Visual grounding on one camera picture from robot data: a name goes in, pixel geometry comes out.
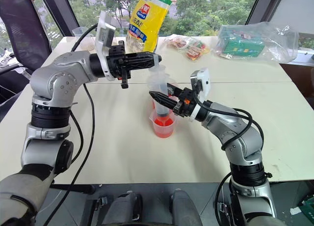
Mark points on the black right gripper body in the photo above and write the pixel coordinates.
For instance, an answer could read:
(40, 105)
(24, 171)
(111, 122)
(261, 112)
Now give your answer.
(185, 104)

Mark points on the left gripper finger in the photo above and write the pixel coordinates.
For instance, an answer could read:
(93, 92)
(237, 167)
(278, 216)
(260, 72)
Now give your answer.
(142, 57)
(141, 65)

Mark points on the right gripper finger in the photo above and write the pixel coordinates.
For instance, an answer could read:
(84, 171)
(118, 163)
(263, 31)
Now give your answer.
(174, 90)
(163, 99)

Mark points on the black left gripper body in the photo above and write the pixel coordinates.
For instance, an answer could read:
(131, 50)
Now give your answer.
(115, 61)

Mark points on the clear plastic syringe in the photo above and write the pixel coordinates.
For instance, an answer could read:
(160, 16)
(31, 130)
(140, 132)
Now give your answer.
(158, 82)

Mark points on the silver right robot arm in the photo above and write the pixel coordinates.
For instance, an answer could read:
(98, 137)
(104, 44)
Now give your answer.
(243, 142)

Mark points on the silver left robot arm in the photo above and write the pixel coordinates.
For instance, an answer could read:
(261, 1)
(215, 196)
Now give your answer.
(56, 83)

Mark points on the empty clear measuring cup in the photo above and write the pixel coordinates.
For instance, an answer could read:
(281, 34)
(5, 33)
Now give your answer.
(82, 37)

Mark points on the yellow snack bag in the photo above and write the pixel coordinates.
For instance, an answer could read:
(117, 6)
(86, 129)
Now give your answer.
(149, 20)

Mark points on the red and yellow snack packet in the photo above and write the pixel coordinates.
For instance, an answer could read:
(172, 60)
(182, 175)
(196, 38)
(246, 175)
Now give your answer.
(196, 52)

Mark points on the green cardboard box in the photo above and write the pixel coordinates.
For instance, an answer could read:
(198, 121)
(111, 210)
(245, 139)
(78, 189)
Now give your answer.
(240, 43)

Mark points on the black office chair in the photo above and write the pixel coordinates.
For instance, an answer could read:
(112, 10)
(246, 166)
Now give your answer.
(22, 37)

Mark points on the dark grey rounded shape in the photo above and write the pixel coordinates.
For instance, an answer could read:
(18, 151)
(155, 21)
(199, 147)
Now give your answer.
(184, 208)
(122, 208)

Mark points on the clear plastic bag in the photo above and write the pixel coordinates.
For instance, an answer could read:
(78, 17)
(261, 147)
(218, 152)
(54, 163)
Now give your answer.
(279, 39)

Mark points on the white paper scrap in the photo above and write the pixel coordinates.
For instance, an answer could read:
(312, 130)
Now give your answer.
(296, 210)

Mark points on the green box on floor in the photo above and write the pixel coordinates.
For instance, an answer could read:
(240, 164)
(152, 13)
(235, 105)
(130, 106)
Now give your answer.
(307, 211)

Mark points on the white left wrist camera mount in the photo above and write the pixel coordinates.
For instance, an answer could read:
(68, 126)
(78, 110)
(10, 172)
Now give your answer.
(104, 37)

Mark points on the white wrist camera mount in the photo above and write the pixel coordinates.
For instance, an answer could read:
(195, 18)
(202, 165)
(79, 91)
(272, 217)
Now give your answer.
(204, 81)
(104, 37)

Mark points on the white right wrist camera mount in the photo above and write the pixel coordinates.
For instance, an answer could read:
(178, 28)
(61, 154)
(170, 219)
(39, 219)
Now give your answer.
(204, 81)

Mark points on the black table frame bar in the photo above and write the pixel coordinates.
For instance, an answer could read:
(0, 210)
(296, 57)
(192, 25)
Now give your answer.
(73, 188)

